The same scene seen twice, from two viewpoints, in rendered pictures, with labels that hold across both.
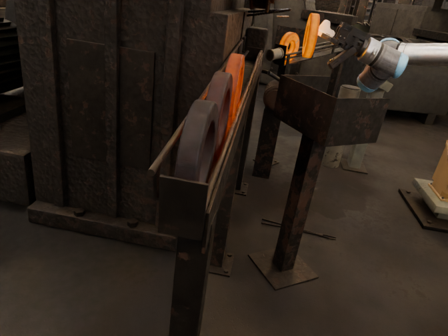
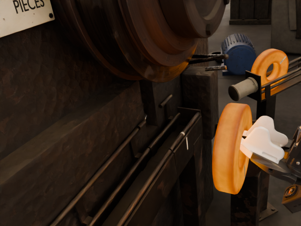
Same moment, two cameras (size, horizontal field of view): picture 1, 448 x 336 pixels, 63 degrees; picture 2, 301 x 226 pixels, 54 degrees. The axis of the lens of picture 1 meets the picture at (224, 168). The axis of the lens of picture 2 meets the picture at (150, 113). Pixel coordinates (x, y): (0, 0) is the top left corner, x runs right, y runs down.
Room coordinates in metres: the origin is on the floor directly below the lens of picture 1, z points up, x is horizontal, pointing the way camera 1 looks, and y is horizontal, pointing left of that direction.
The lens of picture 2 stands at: (1.03, -0.33, 1.14)
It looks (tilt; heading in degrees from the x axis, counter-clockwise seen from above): 28 degrees down; 28
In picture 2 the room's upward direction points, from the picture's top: 8 degrees counter-clockwise
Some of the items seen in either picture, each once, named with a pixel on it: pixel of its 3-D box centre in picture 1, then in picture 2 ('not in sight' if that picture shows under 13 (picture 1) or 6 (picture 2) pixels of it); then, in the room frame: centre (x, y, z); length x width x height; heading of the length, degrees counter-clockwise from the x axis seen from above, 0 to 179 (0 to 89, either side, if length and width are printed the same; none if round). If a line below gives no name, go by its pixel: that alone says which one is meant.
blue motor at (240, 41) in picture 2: not in sight; (237, 53); (3.93, 0.15, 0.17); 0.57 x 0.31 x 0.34; 15
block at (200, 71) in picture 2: (253, 53); (199, 103); (1.89, -0.07, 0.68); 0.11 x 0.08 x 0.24; 85
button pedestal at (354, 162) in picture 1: (366, 122); not in sight; (2.26, -0.85, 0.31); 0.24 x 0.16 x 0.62; 175
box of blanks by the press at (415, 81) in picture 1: (387, 74); not in sight; (3.97, -1.56, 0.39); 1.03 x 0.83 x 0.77; 100
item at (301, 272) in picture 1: (306, 189); not in sight; (1.11, -0.29, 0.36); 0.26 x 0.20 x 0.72; 30
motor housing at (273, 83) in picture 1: (269, 130); (248, 188); (1.97, -0.22, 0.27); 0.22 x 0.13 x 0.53; 175
